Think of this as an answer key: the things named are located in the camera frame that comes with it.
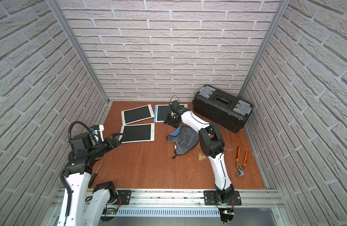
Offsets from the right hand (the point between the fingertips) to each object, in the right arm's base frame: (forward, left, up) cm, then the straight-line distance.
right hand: (169, 121), depth 98 cm
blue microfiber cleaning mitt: (-13, -10, -4) cm, 17 cm away
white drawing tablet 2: (-3, +24, -8) cm, 25 cm away
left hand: (-19, +26, +15) cm, 35 cm away
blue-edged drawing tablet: (+17, +7, -8) cm, 20 cm away
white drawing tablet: (+13, +30, -7) cm, 33 cm away
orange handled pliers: (-36, -42, -7) cm, 56 cm away
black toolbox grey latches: (+2, -36, +8) cm, 37 cm away
